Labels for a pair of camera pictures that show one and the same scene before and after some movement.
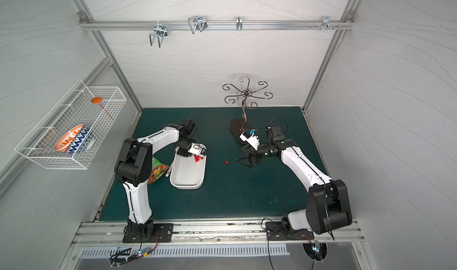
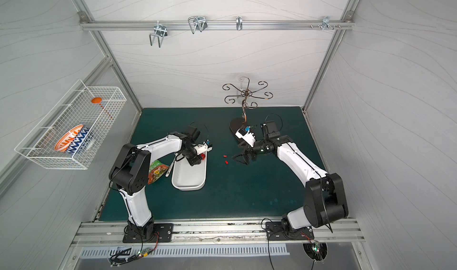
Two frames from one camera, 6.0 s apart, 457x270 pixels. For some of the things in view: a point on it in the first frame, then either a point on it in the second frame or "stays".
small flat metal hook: (239, 22) stays
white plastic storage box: (188, 172) stays
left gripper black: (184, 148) to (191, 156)
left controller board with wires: (113, 260) stays
